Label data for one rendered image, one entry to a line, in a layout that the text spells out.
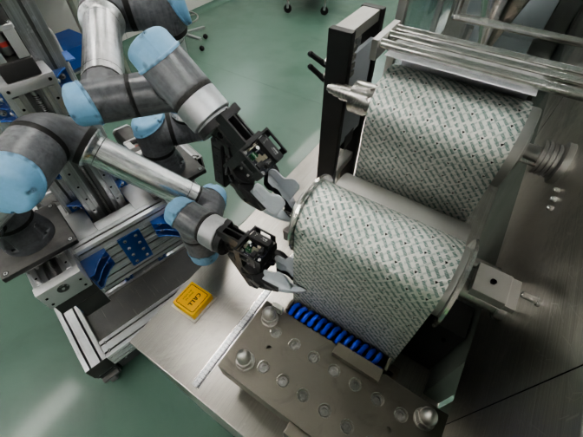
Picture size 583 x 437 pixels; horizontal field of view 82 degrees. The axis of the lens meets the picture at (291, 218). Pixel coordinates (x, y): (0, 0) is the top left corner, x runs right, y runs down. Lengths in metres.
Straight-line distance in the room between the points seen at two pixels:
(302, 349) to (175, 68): 0.54
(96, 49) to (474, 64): 0.66
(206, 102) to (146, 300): 1.36
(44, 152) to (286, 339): 0.60
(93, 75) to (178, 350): 0.60
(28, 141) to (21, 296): 1.67
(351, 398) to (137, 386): 1.34
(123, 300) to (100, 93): 1.30
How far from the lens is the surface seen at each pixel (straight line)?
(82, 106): 0.68
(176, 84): 0.56
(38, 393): 2.09
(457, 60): 0.63
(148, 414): 1.84
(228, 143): 0.56
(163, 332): 0.91
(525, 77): 0.63
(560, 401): 0.36
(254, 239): 0.67
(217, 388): 0.84
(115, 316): 1.82
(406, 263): 0.50
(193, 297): 0.90
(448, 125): 0.62
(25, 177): 0.78
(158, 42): 0.58
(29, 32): 1.25
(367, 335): 0.70
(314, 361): 0.70
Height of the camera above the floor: 1.70
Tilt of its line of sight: 51 degrees down
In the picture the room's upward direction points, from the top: straight up
